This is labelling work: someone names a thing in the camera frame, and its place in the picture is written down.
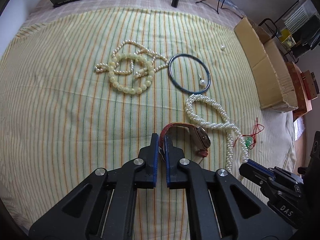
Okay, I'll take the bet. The orange wooden box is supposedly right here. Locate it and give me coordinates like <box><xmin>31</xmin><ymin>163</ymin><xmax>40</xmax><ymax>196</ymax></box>
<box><xmin>286</xmin><ymin>62</ymin><xmax>319</xmax><ymax>121</ymax></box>

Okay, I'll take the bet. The pearl earring inside bangle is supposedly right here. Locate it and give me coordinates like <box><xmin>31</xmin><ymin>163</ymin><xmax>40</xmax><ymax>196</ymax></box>
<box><xmin>199</xmin><ymin>75</ymin><xmax>206</xmax><ymax>87</ymax></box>

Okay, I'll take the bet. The twisted white pearl necklace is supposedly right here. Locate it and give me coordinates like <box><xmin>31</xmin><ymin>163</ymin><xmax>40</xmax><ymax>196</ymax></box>
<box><xmin>184</xmin><ymin>93</ymin><xmax>250</xmax><ymax>174</ymax></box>

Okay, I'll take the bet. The red leather strap watch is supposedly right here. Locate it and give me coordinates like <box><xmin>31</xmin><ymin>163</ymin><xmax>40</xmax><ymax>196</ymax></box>
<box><xmin>159</xmin><ymin>122</ymin><xmax>211</xmax><ymax>158</ymax></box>

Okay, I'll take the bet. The dark green jade bangle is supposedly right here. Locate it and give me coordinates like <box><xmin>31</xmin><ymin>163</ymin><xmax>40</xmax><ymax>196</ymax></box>
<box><xmin>168</xmin><ymin>53</ymin><xmax>212</xmax><ymax>95</ymax></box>

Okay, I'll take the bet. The black metal rack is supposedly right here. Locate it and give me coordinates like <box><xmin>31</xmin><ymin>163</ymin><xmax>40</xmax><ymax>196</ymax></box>
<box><xmin>258</xmin><ymin>0</ymin><xmax>319</xmax><ymax>63</ymax></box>

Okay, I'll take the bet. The brown cardboard box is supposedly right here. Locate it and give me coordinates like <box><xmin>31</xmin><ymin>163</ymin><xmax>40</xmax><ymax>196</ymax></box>
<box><xmin>234</xmin><ymin>17</ymin><xmax>298</xmax><ymax>112</ymax></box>

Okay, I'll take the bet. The black cable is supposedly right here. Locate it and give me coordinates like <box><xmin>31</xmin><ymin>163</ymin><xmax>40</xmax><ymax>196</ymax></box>
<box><xmin>195</xmin><ymin>0</ymin><xmax>245</xmax><ymax>20</ymax></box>

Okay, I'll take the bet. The thin small pearl necklace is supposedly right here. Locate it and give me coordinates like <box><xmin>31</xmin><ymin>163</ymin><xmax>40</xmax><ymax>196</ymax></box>
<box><xmin>94</xmin><ymin>39</ymin><xmax>169</xmax><ymax>79</ymax></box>

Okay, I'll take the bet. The yellow striped cloth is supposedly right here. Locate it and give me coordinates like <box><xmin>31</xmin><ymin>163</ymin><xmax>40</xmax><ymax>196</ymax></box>
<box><xmin>1</xmin><ymin>8</ymin><xmax>262</xmax><ymax>228</ymax></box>

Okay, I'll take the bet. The large cream bead bracelet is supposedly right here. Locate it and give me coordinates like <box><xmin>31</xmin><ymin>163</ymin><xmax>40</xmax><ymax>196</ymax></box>
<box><xmin>107</xmin><ymin>52</ymin><xmax>156</xmax><ymax>95</ymax></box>

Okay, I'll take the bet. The green jade red cord pendant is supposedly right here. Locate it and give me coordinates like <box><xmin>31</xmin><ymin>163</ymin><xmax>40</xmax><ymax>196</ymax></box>
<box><xmin>242</xmin><ymin>118</ymin><xmax>265</xmax><ymax>150</ymax></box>

